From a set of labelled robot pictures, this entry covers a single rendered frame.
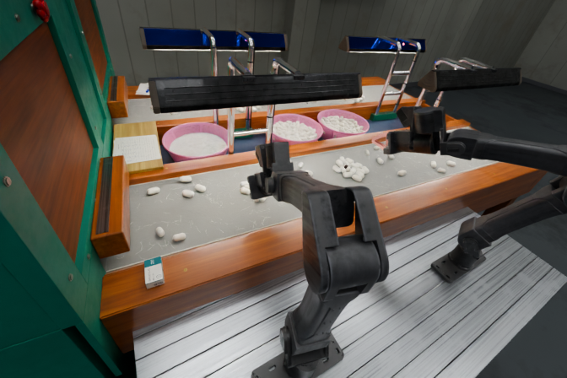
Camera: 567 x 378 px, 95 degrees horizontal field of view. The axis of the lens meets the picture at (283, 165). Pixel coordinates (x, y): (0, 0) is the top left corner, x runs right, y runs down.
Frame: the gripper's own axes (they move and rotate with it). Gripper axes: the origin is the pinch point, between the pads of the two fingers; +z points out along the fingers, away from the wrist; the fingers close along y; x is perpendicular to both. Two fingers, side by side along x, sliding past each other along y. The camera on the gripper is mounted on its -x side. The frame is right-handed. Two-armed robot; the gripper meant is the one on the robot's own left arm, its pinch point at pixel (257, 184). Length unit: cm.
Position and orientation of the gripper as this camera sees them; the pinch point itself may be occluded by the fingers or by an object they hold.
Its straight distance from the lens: 80.4
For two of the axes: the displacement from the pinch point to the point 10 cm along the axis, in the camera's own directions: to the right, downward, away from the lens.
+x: 1.8, 9.8, 0.0
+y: -9.0, 1.7, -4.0
